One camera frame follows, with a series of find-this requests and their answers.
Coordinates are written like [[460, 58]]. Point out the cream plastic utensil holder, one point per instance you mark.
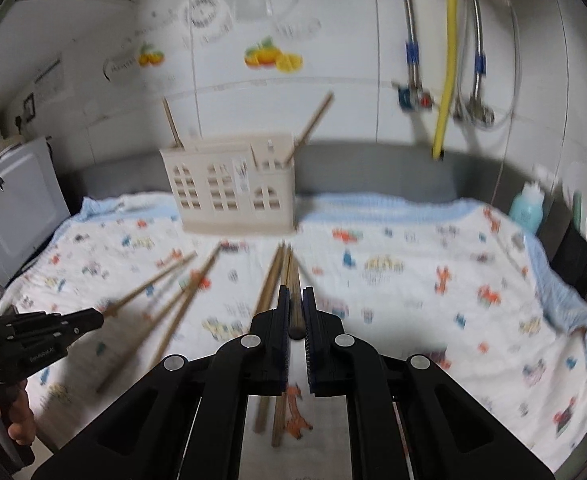
[[234, 186]]

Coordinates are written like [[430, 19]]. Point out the wall power socket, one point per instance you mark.
[[29, 111]]

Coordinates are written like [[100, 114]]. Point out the teal soap bottle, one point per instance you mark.
[[527, 207]]

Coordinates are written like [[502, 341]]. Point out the black utensil cup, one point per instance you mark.
[[570, 260]]

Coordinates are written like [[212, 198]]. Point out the cartoon print white cloth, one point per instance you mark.
[[459, 282]]

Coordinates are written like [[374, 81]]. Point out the white microwave oven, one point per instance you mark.
[[31, 205]]

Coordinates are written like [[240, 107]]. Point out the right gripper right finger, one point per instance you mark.
[[408, 419]]

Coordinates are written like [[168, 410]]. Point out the wooden chopstick bundle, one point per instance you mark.
[[280, 404], [297, 327], [265, 303]]

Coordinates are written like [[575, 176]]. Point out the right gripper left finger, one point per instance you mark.
[[184, 419]]

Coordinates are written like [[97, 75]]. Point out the person left hand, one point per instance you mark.
[[22, 429]]

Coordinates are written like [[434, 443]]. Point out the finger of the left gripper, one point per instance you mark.
[[73, 326]]

